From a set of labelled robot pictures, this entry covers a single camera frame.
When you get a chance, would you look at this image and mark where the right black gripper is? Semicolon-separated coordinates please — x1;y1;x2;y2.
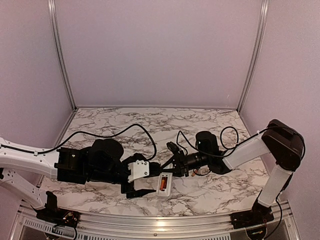
159;150;211;177

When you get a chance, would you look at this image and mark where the white remote control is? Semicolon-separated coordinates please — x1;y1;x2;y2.
156;172;173;198

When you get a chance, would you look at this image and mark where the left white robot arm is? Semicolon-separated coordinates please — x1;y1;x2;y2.
0;138;152;223

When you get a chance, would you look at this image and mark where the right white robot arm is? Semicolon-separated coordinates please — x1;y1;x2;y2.
159;119;306;224

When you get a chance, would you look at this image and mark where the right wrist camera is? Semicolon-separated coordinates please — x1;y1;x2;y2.
166;141;186;155

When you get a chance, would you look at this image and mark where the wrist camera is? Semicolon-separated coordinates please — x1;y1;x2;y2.
127;160;161;183
166;141;186;155

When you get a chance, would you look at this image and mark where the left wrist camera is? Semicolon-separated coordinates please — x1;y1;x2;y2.
127;160;161;183

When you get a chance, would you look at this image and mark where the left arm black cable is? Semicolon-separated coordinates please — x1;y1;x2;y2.
0;123;158;161

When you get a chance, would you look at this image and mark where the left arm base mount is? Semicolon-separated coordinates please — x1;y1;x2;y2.
34;191;80;228

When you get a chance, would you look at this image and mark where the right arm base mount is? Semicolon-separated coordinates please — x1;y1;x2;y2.
230;199;275;229

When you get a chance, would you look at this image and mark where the front aluminium rail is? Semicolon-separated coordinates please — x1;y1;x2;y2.
9;204;301;240

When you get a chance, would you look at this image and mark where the right aluminium frame post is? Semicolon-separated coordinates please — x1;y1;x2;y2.
236;0;270;115

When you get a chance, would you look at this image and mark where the aluminium frame post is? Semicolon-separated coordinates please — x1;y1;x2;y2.
236;0;270;115
47;0;77;112

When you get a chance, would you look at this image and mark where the left aluminium frame post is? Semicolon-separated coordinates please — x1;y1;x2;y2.
47;0;77;112

